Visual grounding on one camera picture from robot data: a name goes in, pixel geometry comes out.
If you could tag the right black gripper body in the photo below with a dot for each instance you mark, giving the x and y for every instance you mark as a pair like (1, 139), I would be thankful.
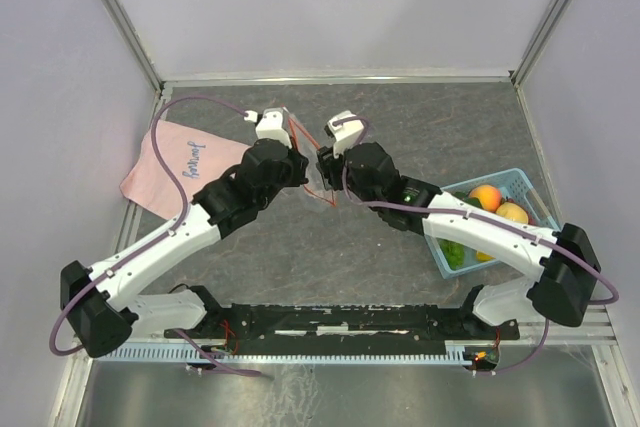
(332, 168)

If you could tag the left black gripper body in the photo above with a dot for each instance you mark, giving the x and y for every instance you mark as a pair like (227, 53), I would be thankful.
(292, 175)

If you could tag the clear orange zip top bag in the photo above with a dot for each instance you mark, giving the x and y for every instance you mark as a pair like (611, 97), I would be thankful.
(313, 194)

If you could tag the orange peach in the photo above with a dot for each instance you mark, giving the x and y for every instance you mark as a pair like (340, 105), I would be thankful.
(489, 197)

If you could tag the yellow pear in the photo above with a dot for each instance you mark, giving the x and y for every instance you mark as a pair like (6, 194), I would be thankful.
(513, 212)

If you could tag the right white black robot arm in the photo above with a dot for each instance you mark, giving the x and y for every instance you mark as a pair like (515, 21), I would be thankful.
(558, 268)

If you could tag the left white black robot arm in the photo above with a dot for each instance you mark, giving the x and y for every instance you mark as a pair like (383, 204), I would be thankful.
(105, 304)

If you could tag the pink folded cloth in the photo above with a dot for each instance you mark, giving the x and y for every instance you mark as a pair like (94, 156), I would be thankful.
(193, 156)

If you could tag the green grape bunch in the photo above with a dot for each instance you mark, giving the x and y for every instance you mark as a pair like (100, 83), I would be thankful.
(454, 253)

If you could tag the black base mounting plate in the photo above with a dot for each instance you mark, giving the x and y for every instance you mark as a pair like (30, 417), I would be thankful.
(275, 330)

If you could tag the yellow starfruit slice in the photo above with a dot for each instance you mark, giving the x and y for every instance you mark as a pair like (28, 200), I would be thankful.
(483, 257)

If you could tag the light blue plastic basket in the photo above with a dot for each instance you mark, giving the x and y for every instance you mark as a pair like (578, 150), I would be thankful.
(515, 187)

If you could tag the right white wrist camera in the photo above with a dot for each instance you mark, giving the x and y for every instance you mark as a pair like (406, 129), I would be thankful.
(347, 130)

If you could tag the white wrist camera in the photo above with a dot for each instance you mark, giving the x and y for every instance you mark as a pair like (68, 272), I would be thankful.
(347, 130)
(272, 123)

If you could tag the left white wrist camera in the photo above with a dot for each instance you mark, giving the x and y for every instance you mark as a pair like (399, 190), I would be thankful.
(272, 123)

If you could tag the light blue cable duct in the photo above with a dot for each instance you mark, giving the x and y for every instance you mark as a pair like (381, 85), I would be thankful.
(176, 352)

